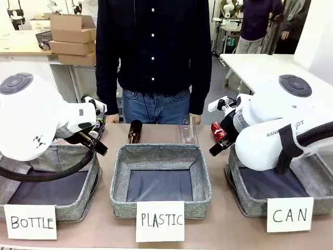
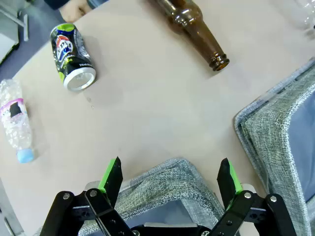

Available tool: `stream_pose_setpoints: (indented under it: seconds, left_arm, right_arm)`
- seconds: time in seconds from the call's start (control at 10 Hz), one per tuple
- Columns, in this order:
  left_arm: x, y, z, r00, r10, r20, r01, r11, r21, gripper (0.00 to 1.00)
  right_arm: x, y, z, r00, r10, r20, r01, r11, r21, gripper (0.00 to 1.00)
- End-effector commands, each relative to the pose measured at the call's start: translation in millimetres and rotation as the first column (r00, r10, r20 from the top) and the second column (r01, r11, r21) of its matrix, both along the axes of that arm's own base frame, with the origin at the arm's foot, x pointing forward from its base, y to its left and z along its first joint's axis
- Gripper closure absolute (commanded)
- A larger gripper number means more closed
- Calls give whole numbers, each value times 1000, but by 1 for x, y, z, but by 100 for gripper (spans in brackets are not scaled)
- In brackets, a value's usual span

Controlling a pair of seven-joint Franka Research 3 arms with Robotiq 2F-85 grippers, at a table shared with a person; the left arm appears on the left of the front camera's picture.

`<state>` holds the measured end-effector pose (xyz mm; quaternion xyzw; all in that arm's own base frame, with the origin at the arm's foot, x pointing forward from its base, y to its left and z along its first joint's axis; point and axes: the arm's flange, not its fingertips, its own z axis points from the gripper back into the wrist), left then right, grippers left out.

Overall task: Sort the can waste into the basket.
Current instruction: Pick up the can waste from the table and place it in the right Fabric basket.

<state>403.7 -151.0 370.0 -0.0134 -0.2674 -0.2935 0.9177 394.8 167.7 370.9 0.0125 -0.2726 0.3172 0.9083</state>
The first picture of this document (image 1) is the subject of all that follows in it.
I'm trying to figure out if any dark printed can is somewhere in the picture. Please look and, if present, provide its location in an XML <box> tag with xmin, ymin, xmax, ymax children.
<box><xmin>95</xmin><ymin>117</ymin><xmax>106</xmax><ymax>134</ymax></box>

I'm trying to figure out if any white equipment cart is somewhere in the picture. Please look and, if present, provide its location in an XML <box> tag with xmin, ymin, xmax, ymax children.
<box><xmin>212</xmin><ymin>17</ymin><xmax>243</xmax><ymax>56</ymax></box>

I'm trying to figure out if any bystander in purple top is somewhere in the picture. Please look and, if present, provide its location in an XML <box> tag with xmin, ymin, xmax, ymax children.
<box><xmin>235</xmin><ymin>0</ymin><xmax>285</xmax><ymax>55</ymax></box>

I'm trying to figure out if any grey fabric basket bottle label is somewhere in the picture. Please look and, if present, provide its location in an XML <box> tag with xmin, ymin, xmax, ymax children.
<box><xmin>0</xmin><ymin>144</ymin><xmax>103</xmax><ymax>222</ymax></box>

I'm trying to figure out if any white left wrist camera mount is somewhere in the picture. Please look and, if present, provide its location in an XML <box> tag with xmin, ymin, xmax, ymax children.
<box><xmin>82</xmin><ymin>95</ymin><xmax>108</xmax><ymax>116</ymax></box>

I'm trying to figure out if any wooden top table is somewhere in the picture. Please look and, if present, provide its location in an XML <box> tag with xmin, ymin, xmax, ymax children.
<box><xmin>0</xmin><ymin>29</ymin><xmax>79</xmax><ymax>104</ymax></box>

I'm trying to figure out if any flat cardboard box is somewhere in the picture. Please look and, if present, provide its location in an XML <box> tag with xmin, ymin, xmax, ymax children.
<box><xmin>57</xmin><ymin>51</ymin><xmax>97</xmax><ymax>67</ymax></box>
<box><xmin>48</xmin><ymin>40</ymin><xmax>96</xmax><ymax>56</ymax></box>

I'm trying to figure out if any white plastic crate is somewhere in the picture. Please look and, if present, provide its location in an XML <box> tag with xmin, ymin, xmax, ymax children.
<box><xmin>29</xmin><ymin>17</ymin><xmax>52</xmax><ymax>32</ymax></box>

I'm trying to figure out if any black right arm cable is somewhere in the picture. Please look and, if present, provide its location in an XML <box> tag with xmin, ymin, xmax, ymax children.
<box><xmin>296</xmin><ymin>127</ymin><xmax>333</xmax><ymax>155</ymax></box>

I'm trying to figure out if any white paper sign BOTTLE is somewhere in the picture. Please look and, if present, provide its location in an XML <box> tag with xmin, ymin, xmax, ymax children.
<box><xmin>4</xmin><ymin>204</ymin><xmax>58</xmax><ymax>241</ymax></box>

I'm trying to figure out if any person's right forearm dark sleeve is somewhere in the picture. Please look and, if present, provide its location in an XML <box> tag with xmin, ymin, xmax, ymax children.
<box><xmin>95</xmin><ymin>59</ymin><xmax>121</xmax><ymax>116</ymax></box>

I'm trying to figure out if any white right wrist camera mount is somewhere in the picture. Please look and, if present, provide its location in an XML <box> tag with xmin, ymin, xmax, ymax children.
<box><xmin>207</xmin><ymin>95</ymin><xmax>237</xmax><ymax>113</ymax></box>

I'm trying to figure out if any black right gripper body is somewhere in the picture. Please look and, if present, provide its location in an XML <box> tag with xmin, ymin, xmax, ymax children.
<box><xmin>220</xmin><ymin>109</ymin><xmax>239</xmax><ymax>143</ymax></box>

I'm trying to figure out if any person in dark shirt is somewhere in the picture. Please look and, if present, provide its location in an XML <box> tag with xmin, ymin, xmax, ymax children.
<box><xmin>95</xmin><ymin>0</ymin><xmax>213</xmax><ymax>124</ymax></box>

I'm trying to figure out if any brown glass bottle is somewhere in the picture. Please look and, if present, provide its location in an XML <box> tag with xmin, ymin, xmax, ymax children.
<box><xmin>127</xmin><ymin>119</ymin><xmax>144</xmax><ymax>145</ymax></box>

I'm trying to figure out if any black left cable connector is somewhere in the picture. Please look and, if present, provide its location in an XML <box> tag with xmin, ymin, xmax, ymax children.
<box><xmin>78</xmin><ymin>131</ymin><xmax>109</xmax><ymax>157</ymax></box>

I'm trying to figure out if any black mesh basket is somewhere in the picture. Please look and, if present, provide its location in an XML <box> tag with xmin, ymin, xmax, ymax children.
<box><xmin>34</xmin><ymin>30</ymin><xmax>54</xmax><ymax>49</ymax></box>

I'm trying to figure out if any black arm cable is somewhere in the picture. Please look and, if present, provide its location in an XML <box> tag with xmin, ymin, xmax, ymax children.
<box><xmin>296</xmin><ymin>127</ymin><xmax>333</xmax><ymax>155</ymax></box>
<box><xmin>0</xmin><ymin>148</ymin><xmax>98</xmax><ymax>182</ymax></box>

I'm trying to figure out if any black cable connector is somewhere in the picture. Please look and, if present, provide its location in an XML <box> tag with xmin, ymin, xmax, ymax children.
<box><xmin>209</xmin><ymin>140</ymin><xmax>230</xmax><ymax>157</ymax></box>
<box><xmin>78</xmin><ymin>131</ymin><xmax>109</xmax><ymax>157</ymax></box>

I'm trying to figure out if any clear plastic bottle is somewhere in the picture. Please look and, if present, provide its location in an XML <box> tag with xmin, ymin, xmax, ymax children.
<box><xmin>177</xmin><ymin>115</ymin><xmax>200</xmax><ymax>145</ymax></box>

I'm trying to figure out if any white paper sign CAN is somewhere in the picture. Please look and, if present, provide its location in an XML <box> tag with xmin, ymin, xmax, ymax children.
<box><xmin>266</xmin><ymin>196</ymin><xmax>314</xmax><ymax>233</ymax></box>

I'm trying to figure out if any black right cable connector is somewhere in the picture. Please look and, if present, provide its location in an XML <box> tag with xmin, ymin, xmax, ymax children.
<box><xmin>209</xmin><ymin>140</ymin><xmax>230</xmax><ymax>157</ymax></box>

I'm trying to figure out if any grey fabric basket plastic label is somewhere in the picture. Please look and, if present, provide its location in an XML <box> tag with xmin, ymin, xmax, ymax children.
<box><xmin>109</xmin><ymin>143</ymin><xmax>212</xmax><ymax>219</ymax></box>

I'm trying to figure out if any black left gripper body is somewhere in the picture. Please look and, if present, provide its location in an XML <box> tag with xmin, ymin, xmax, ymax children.
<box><xmin>88</xmin><ymin>121</ymin><xmax>104</xmax><ymax>140</ymax></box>

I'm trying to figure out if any red crushed can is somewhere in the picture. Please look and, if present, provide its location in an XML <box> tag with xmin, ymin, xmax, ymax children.
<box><xmin>211</xmin><ymin>121</ymin><xmax>227</xmax><ymax>143</ymax></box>

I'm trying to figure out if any person's left forearm dark sleeve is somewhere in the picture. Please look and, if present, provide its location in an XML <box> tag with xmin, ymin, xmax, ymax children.
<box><xmin>189</xmin><ymin>59</ymin><xmax>213</xmax><ymax>116</ymax></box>

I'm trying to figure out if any white table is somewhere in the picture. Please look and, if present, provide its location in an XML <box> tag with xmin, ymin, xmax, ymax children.
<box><xmin>219</xmin><ymin>53</ymin><xmax>333</xmax><ymax>96</ymax></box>

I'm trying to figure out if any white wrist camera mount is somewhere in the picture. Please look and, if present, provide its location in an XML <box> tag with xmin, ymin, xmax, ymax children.
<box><xmin>207</xmin><ymin>95</ymin><xmax>237</xmax><ymax>113</ymax></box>
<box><xmin>82</xmin><ymin>95</ymin><xmax>108</xmax><ymax>116</ymax></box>

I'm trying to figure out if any bystander in dark jacket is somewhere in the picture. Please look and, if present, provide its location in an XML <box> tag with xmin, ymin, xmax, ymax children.
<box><xmin>274</xmin><ymin>0</ymin><xmax>312</xmax><ymax>55</ymax></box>

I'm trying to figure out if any open cardboard box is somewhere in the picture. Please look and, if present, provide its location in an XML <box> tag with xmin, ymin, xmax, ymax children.
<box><xmin>49</xmin><ymin>14</ymin><xmax>97</xmax><ymax>44</ymax></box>

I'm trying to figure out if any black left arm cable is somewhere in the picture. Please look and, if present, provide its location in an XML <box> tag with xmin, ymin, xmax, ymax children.
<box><xmin>0</xmin><ymin>148</ymin><xmax>98</xmax><ymax>182</ymax></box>

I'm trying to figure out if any white paper sign PLASTIC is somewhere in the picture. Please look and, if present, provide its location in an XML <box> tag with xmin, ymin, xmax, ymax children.
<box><xmin>135</xmin><ymin>201</ymin><xmax>185</xmax><ymax>243</ymax></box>

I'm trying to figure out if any grey fabric basket can label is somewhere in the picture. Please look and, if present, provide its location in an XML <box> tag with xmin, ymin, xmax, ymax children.
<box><xmin>224</xmin><ymin>143</ymin><xmax>333</xmax><ymax>217</ymax></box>

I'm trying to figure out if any black strap on right arm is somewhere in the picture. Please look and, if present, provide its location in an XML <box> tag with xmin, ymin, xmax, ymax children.
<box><xmin>275</xmin><ymin>124</ymin><xmax>300</xmax><ymax>176</ymax></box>

